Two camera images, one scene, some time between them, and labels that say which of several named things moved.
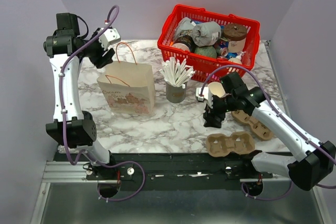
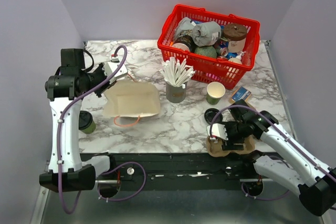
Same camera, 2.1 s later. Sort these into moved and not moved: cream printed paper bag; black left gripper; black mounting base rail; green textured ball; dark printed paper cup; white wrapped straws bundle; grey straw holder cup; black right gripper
Moved: cream printed paper bag; black right gripper; black left gripper
Not moved: grey straw holder cup; white wrapped straws bundle; black mounting base rail; dark printed paper cup; green textured ball
